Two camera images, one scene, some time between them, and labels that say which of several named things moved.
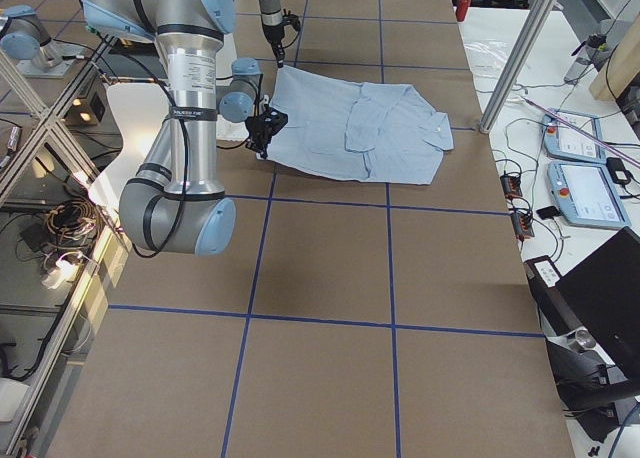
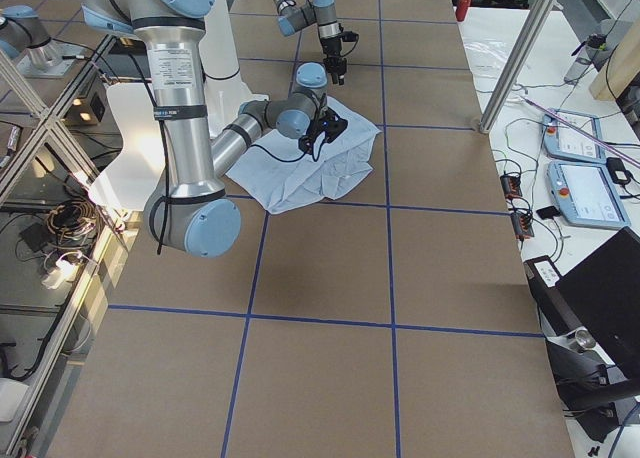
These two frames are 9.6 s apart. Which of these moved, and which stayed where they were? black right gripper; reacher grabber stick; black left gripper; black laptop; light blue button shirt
Moved: black left gripper; light blue button shirt; black right gripper
Stayed: black laptop; reacher grabber stick
